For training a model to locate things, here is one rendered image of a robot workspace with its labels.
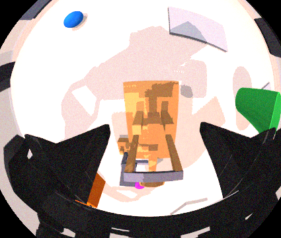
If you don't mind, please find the purple ball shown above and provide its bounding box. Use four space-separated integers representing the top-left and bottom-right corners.
135 182 145 189

